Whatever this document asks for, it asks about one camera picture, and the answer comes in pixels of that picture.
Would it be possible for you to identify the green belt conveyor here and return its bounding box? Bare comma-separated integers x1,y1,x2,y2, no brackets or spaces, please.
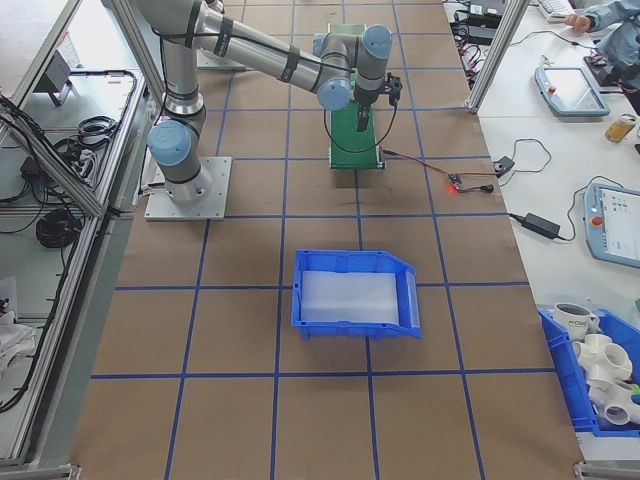
325,22,387,172

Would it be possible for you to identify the white cloth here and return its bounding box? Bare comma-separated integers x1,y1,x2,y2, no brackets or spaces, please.
0,277,37,374

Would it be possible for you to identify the grey metal box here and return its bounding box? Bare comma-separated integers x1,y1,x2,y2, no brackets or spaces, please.
32,49,77,107

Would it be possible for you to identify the slim black power adapter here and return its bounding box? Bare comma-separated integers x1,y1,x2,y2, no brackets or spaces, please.
522,212,562,239

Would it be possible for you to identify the power strip with red switches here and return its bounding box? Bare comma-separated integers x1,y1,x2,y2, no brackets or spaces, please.
459,42,489,76

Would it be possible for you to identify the person in blue jacket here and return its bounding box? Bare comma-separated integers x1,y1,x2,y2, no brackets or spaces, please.
564,0,640,91

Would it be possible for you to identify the white keyboard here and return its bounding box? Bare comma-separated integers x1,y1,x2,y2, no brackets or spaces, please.
538,0,569,21

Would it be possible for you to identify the light blue teach pendant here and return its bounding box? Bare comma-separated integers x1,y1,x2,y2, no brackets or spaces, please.
582,180,640,264
534,64,612,119

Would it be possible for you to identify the metal bar V-shaped frame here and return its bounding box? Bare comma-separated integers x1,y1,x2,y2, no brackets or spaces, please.
0,0,169,469

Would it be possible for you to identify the white mug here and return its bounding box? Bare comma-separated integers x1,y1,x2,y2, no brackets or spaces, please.
553,302,601,337

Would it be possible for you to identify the aluminium extrusion post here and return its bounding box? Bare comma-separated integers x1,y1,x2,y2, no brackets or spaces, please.
467,0,526,116

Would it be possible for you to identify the yellow drink can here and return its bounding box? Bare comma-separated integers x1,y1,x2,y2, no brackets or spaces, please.
604,113,639,144

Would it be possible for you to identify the large black power brick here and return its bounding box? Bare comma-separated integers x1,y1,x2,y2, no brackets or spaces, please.
464,0,506,19

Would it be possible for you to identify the white square base plate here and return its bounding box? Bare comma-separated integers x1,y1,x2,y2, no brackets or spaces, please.
143,156,234,222
195,47,251,71

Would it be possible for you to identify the white PVC pipe fitting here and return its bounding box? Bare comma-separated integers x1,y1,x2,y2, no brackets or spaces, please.
587,377,640,416
572,333,632,384
602,399,640,429

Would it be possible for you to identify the blue plastic bin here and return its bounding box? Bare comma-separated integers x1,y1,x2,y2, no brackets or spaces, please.
290,249,423,342

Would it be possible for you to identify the black adapter block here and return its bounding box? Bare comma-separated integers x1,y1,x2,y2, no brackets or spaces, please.
19,157,45,182

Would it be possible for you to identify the large blue parts bin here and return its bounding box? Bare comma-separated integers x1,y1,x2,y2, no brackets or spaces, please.
537,307,640,439

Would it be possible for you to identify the black cable coil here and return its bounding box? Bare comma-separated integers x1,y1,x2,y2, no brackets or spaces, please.
77,115,122,147
35,207,85,250

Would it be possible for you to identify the red black conveyor wire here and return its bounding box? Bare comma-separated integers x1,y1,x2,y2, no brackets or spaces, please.
382,148,454,180

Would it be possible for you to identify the aluminium corner bar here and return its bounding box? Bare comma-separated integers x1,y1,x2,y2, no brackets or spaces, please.
573,460,640,480
0,463,81,480

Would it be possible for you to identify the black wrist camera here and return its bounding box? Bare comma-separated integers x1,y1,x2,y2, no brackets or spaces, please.
383,73,404,107

